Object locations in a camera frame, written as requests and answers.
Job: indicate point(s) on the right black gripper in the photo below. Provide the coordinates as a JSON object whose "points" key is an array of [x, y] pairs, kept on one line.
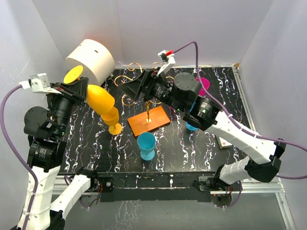
{"points": [[148, 80]]}

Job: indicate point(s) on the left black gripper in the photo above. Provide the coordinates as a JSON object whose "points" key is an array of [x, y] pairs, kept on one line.
{"points": [[77, 92]]}

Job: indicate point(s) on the yellow wine glass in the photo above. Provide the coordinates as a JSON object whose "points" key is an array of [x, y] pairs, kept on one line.
{"points": [[111, 119], [98, 98]]}

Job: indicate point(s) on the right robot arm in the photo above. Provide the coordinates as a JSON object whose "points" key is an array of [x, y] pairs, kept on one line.
{"points": [[262, 162]]}

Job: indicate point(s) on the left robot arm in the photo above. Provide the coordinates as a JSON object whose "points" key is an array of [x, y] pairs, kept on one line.
{"points": [[45, 128]]}

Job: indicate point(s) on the white cylindrical container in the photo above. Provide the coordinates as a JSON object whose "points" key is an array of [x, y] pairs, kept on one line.
{"points": [[97, 61]]}

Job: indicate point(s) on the small white box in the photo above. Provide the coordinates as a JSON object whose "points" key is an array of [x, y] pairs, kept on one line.
{"points": [[223, 144]]}

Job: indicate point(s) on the gold wire wine glass rack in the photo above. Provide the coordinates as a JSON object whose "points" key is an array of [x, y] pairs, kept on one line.
{"points": [[154, 116]]}

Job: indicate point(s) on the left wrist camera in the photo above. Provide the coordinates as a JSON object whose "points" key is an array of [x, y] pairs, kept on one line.
{"points": [[38, 84]]}

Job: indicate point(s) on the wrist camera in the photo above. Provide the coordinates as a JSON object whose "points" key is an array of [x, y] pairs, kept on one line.
{"points": [[168, 61], [38, 84]]}

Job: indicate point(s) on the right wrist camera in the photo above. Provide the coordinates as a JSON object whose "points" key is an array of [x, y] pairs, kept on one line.
{"points": [[168, 61]]}

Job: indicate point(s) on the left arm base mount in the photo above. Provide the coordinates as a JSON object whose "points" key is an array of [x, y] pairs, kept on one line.
{"points": [[100, 184]]}

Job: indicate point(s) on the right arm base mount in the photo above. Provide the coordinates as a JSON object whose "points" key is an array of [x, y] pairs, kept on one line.
{"points": [[208, 184]]}

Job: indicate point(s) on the aluminium table frame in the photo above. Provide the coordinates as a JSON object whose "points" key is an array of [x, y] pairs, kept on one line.
{"points": [[46, 127]]}

